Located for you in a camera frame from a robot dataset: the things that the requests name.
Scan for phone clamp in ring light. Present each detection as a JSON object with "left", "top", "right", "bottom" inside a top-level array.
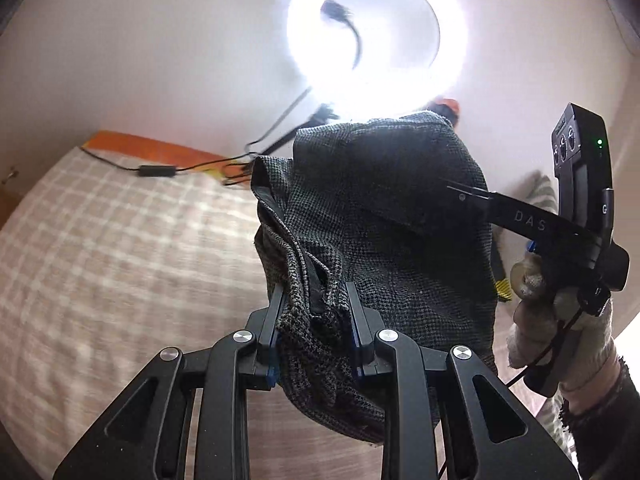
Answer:
[{"left": 320, "top": 0, "right": 362, "bottom": 68}]

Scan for black garment yellow stripes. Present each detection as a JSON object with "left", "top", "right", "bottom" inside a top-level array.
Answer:
[{"left": 491, "top": 255, "right": 512, "bottom": 302}]

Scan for black power cable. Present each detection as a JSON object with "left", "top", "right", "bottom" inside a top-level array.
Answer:
[{"left": 79, "top": 86, "right": 314, "bottom": 187}]

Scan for green striped pillow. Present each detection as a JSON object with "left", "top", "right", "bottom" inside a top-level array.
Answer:
[{"left": 525, "top": 171, "right": 559, "bottom": 214}]

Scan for right gloved hand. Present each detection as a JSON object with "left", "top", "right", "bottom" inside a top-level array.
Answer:
[{"left": 506, "top": 252, "right": 620, "bottom": 415}]

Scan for orange bed sheet edge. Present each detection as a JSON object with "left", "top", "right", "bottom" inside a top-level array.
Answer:
[{"left": 80, "top": 130, "right": 248, "bottom": 179}]

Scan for grey houndstooth pants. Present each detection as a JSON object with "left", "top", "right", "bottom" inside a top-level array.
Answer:
[{"left": 250, "top": 110, "right": 497, "bottom": 443}]

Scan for right forearm dark sleeve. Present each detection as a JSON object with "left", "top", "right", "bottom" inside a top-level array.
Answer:
[{"left": 561, "top": 358, "right": 639, "bottom": 480}]

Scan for black mini tripod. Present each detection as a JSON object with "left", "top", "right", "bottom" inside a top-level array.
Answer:
[{"left": 259, "top": 104, "right": 340, "bottom": 156}]

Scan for white ring light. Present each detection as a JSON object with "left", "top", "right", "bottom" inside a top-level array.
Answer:
[{"left": 286, "top": 0, "right": 472, "bottom": 119}]

